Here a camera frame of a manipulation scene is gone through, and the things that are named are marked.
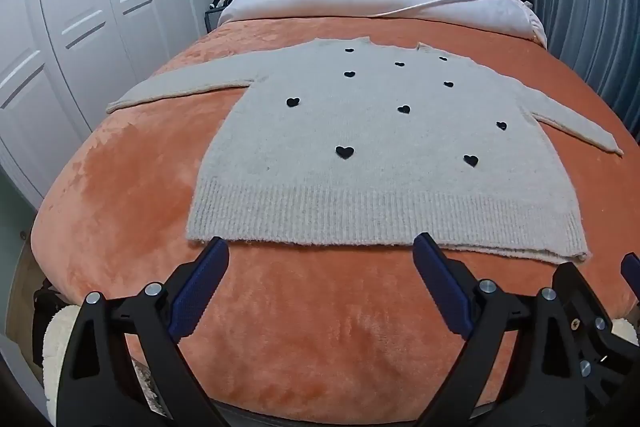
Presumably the grey sweater with black hearts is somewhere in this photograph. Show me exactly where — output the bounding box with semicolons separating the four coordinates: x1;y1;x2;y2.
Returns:
106;36;625;265

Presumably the dark bedside table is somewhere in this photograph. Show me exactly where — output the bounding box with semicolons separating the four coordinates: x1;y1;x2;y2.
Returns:
204;0;237;36

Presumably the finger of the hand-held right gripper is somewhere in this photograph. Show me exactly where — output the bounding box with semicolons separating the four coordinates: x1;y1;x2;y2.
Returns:
551;261;640;427
620;252;640;295

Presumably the black bag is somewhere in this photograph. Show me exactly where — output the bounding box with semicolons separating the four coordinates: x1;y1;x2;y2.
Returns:
31;279;68;368

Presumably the grey-blue curtain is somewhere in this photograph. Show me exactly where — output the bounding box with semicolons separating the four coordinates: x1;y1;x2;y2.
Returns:
527;0;640;132

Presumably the white wardrobe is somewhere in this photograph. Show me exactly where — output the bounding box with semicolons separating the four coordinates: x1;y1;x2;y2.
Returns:
0;0;224;210

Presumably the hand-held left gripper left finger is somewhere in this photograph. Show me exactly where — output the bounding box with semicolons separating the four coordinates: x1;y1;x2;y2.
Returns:
56;236;231;427

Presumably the cream fluffy cloth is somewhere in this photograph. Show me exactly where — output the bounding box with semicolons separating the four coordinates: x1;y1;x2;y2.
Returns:
42;307;77;424

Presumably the orange plush blanket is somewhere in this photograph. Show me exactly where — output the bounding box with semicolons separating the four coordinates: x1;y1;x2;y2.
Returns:
30;14;640;425

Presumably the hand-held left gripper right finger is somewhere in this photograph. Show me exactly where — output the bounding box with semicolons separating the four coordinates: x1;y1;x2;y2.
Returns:
413;232;590;427

